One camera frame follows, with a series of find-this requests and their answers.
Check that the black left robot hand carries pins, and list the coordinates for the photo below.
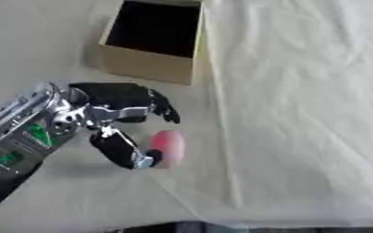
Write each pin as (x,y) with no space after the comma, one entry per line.
(118,97)

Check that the tan cardboard box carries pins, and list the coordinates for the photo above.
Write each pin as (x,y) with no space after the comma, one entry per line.
(150,42)

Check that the pink oval toy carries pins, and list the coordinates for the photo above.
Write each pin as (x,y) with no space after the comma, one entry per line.
(169,147)

